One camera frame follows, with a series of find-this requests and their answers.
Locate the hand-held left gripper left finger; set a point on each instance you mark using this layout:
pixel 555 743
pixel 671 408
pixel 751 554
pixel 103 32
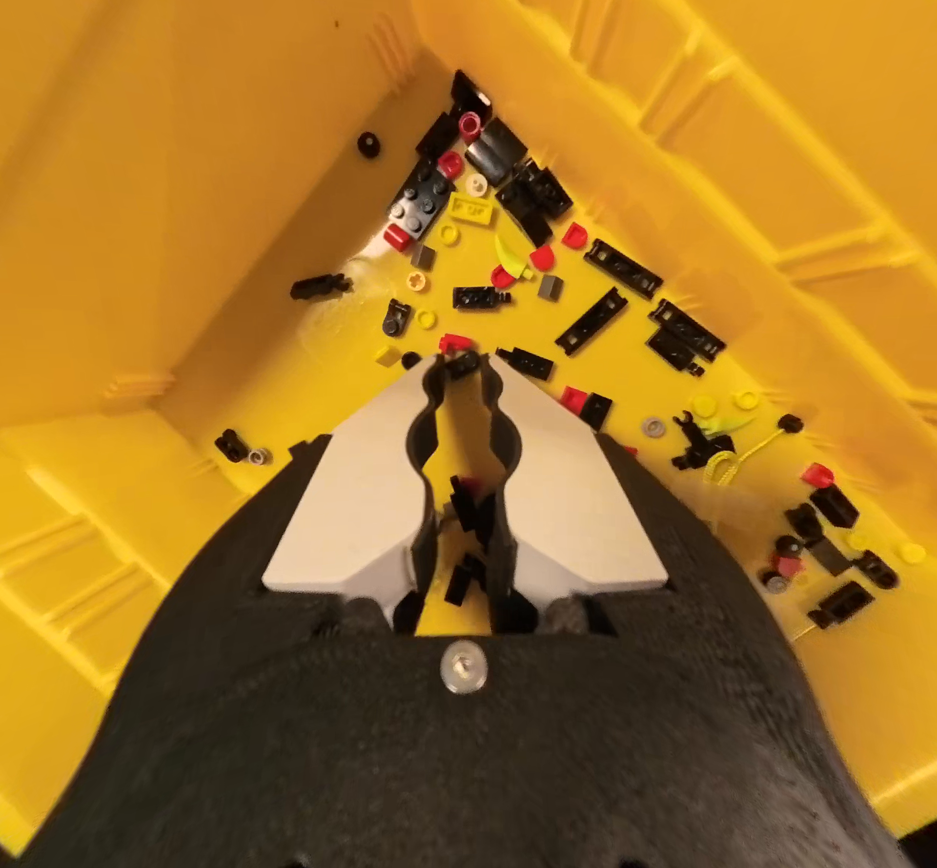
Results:
pixel 351 509

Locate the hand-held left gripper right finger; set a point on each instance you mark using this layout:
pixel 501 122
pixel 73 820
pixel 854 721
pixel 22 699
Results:
pixel 578 509

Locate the small black lego brick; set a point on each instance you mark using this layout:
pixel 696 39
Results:
pixel 462 364

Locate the pile of lego pieces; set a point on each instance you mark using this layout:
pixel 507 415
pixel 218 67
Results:
pixel 421 201

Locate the yellow plastic bin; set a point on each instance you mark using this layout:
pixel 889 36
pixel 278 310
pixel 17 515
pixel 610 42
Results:
pixel 183 150

